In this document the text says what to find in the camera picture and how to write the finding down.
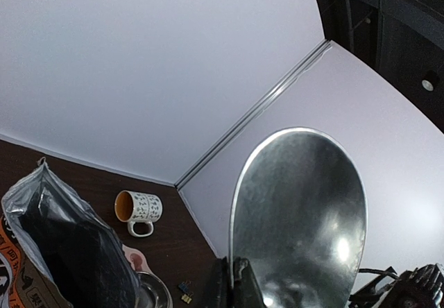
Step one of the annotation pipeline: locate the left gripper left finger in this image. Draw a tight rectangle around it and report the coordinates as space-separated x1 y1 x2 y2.
204 257 229 308

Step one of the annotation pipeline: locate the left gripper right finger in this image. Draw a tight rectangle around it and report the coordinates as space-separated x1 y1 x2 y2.
232 257 265 308

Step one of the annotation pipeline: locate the blue binder clip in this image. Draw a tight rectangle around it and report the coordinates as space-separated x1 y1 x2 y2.
178 280 191 294

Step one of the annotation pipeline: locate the metal food scoop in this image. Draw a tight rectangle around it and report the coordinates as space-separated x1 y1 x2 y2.
229 128 367 307

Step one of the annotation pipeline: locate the dog food bag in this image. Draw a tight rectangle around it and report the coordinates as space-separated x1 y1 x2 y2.
1 160 140 307

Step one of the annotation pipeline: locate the gold binder clip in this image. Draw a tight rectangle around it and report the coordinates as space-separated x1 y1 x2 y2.
180 293 192 305

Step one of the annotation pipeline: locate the pink double pet bowl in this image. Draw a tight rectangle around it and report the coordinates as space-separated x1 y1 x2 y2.
122 245 152 274

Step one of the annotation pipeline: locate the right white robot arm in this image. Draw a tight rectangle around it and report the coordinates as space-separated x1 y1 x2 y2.
348 263 443 307

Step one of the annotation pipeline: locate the white patterned mug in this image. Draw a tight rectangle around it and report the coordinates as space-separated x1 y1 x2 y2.
114 190 163 238

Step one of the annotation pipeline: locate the right aluminium frame post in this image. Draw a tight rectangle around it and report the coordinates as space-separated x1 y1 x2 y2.
174 39 332 190

